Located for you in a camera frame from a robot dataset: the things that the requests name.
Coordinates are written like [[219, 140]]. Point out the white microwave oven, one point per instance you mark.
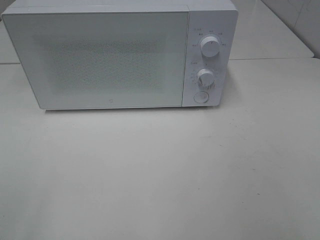
[[205, 18]]

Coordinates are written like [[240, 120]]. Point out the white microwave door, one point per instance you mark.
[[102, 60]]

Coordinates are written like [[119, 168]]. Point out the round white door button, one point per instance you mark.
[[201, 97]]

